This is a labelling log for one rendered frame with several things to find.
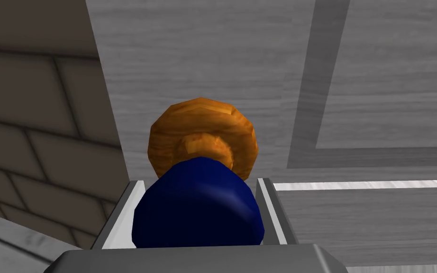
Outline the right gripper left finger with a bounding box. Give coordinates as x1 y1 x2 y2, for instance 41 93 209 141
91 180 147 250

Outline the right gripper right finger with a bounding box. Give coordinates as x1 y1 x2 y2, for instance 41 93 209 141
255 177 300 246

